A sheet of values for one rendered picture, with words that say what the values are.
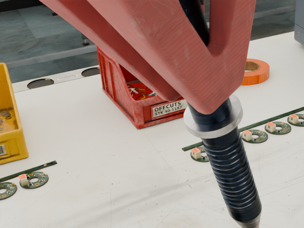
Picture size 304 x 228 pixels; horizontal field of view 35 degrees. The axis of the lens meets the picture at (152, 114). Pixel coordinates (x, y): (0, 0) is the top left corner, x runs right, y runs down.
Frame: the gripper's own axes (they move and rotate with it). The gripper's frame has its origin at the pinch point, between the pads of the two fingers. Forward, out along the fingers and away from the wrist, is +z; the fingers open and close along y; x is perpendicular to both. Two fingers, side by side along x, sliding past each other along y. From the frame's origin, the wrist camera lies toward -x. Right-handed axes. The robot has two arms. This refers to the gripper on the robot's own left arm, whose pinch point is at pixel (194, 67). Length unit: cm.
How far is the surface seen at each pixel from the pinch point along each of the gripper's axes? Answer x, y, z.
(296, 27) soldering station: -41, 28, 29
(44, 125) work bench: -5.5, 35.1, 20.6
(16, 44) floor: -93, 307, 124
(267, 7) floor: -254, 215, 179
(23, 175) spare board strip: 0.6, 26.7, 17.9
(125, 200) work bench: -3.2, 18.2, 20.2
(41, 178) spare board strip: -0.3, 26.0, 18.9
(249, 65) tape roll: -29.6, 27.4, 28.0
